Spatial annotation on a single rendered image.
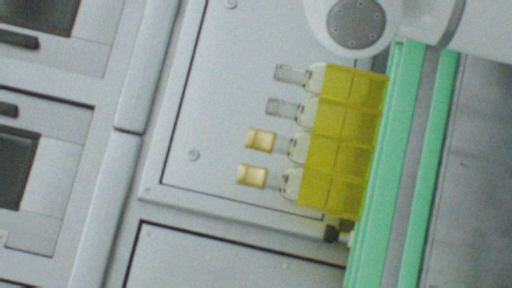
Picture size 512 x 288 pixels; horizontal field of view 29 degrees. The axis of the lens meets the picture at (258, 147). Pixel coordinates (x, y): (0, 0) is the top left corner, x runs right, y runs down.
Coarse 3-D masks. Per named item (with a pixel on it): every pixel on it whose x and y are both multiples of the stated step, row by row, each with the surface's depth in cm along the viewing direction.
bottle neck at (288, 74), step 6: (276, 66) 153; (282, 66) 153; (288, 66) 153; (294, 66) 154; (276, 72) 153; (282, 72) 153; (288, 72) 153; (294, 72) 153; (300, 72) 153; (276, 78) 153; (282, 78) 153; (288, 78) 153; (294, 78) 153; (300, 78) 153; (294, 84) 153; (300, 84) 153
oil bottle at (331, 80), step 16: (320, 64) 152; (336, 64) 152; (304, 80) 153; (320, 80) 151; (336, 80) 151; (352, 80) 151; (368, 80) 151; (384, 80) 151; (336, 96) 151; (352, 96) 151; (368, 96) 151; (384, 96) 151
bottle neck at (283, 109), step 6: (270, 102) 151; (276, 102) 151; (282, 102) 152; (288, 102) 152; (270, 108) 151; (276, 108) 151; (282, 108) 151; (288, 108) 151; (294, 108) 151; (270, 114) 152; (276, 114) 152; (282, 114) 151; (288, 114) 151; (294, 114) 151; (294, 120) 152
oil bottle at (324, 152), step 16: (304, 144) 148; (320, 144) 148; (336, 144) 148; (352, 144) 148; (368, 144) 149; (304, 160) 148; (320, 160) 148; (336, 160) 148; (352, 160) 148; (368, 160) 148; (352, 176) 148; (368, 176) 147
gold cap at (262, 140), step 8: (256, 128) 151; (248, 136) 149; (256, 136) 149; (264, 136) 149; (272, 136) 149; (248, 144) 150; (256, 144) 149; (264, 144) 149; (272, 144) 149; (264, 152) 151
